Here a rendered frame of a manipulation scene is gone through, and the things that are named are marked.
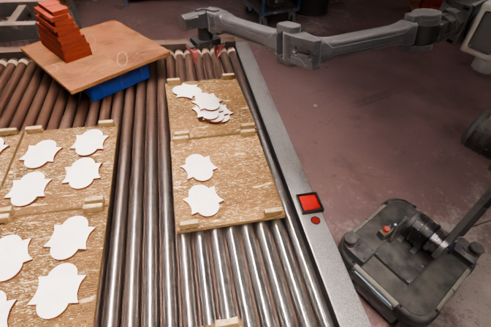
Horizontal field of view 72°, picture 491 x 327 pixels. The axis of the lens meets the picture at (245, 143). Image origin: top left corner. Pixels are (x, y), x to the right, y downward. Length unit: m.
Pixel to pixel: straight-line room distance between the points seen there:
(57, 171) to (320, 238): 0.93
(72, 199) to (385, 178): 2.13
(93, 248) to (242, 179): 0.51
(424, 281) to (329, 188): 0.86
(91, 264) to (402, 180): 2.22
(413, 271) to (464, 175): 1.26
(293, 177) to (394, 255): 0.91
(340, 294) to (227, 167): 0.56
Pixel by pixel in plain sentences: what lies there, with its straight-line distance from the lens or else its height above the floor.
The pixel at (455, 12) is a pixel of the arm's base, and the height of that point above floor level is 1.49.
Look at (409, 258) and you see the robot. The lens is 2.03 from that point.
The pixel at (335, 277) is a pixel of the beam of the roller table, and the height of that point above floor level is 0.91.
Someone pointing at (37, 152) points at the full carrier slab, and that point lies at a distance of 1.45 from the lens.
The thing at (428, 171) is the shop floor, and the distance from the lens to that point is 2.93.
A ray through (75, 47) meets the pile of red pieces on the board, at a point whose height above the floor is 1.10.
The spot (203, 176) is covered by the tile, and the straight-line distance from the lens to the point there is 1.20.
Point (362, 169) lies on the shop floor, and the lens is 2.71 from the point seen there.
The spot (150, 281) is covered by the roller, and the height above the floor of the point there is 0.92.
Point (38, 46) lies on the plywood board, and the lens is 1.95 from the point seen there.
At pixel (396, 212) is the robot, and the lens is 2.20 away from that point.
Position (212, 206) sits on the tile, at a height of 0.95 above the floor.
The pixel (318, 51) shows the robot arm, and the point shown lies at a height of 1.44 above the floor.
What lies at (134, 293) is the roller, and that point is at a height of 0.92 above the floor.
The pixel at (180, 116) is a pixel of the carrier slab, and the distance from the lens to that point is 1.47.
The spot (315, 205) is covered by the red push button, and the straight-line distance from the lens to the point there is 1.18.
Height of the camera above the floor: 1.84
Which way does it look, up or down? 43 degrees down
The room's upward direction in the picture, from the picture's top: 4 degrees clockwise
